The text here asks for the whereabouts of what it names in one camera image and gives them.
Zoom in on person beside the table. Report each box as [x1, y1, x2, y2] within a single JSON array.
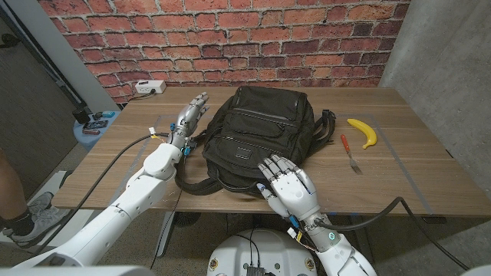
[[0, 151, 31, 235]]

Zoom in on yellow banana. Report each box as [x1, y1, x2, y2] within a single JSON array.
[[347, 118, 378, 150]]

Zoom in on white power strip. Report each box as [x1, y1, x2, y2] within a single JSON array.
[[134, 79, 167, 95]]

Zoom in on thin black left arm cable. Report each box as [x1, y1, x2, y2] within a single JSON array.
[[149, 153, 189, 270]]

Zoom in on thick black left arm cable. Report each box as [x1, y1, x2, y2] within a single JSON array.
[[36, 132, 170, 247]]

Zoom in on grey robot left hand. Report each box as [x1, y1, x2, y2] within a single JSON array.
[[168, 91, 211, 150]]

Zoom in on printed brick wall backdrop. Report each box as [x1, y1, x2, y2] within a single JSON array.
[[38, 0, 411, 104]]

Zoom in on orange handled metal fork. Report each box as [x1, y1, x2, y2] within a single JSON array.
[[340, 133, 363, 176]]

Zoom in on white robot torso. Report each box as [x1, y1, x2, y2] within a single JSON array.
[[206, 228, 318, 276]]

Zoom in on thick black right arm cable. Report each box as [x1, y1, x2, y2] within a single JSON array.
[[314, 196, 471, 271]]

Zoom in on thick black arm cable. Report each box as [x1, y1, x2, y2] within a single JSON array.
[[36, 132, 170, 247], [314, 196, 471, 271]]

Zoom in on blue round stool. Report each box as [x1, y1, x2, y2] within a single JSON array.
[[72, 110, 120, 151]]

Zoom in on black fabric backpack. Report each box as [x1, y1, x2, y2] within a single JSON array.
[[174, 84, 337, 197]]

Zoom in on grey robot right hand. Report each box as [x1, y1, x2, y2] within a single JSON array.
[[255, 153, 321, 222]]

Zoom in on grey sneaker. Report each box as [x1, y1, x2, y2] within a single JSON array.
[[10, 206, 72, 248], [26, 191, 54, 215]]

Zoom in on grey metal table leg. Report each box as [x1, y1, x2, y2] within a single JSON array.
[[154, 211, 176, 258], [349, 215, 371, 250]]

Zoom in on small black cup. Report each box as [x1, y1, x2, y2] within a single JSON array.
[[72, 107, 91, 124]]

